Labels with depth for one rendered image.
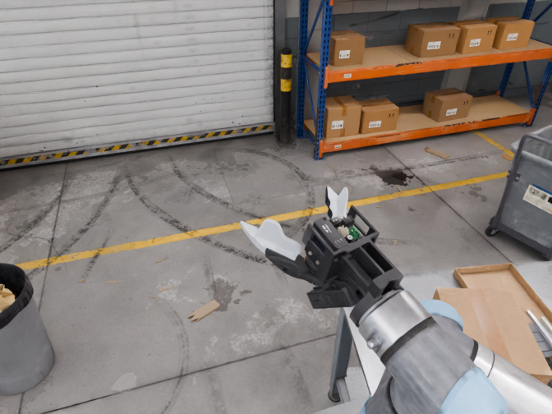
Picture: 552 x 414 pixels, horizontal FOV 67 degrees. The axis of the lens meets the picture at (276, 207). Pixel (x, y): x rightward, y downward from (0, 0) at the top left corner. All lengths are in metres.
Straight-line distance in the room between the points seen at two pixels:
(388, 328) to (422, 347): 0.04
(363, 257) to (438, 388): 0.15
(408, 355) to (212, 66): 4.08
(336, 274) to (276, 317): 2.23
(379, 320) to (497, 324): 0.99
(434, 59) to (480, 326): 3.45
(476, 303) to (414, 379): 1.02
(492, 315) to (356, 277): 1.01
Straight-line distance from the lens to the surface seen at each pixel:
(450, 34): 4.66
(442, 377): 0.46
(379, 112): 4.48
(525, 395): 0.66
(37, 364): 2.70
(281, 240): 0.53
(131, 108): 4.46
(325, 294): 0.55
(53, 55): 4.36
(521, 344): 1.43
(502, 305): 1.51
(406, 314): 0.47
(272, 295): 2.86
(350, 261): 0.50
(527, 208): 3.42
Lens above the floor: 2.14
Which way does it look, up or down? 36 degrees down
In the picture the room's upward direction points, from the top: straight up
